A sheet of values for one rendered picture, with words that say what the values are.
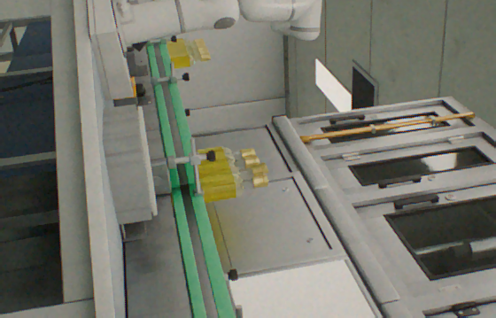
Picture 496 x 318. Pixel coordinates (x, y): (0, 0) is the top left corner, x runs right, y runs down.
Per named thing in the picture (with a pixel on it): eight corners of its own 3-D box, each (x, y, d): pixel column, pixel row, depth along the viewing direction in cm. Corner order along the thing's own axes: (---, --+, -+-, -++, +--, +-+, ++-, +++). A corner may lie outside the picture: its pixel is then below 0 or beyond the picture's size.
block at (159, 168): (145, 198, 158) (172, 195, 159) (140, 167, 154) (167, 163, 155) (144, 191, 161) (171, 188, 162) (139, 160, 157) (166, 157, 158)
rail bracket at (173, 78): (151, 87, 208) (189, 81, 210) (148, 66, 204) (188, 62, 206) (151, 82, 211) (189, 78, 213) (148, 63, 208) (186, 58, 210)
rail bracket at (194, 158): (173, 200, 160) (219, 193, 162) (165, 144, 152) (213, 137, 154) (172, 195, 163) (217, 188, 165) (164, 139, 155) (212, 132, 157)
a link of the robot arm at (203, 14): (181, 25, 148) (244, 11, 150) (169, -20, 152) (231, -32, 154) (182, 43, 157) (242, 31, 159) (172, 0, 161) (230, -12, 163)
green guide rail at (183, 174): (171, 188, 164) (200, 183, 165) (170, 185, 163) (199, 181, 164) (142, 19, 317) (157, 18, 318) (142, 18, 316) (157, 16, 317)
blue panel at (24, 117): (-28, 238, 164) (127, 214, 170) (-45, 183, 156) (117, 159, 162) (35, 57, 303) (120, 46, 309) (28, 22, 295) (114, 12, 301)
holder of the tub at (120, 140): (122, 244, 141) (155, 238, 142) (102, 139, 128) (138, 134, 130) (120, 205, 156) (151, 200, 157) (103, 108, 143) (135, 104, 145)
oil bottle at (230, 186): (172, 209, 170) (246, 197, 173) (169, 191, 167) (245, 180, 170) (170, 198, 175) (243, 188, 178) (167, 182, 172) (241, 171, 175)
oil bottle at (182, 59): (149, 72, 269) (212, 64, 273) (147, 60, 266) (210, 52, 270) (148, 68, 274) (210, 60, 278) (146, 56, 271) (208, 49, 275)
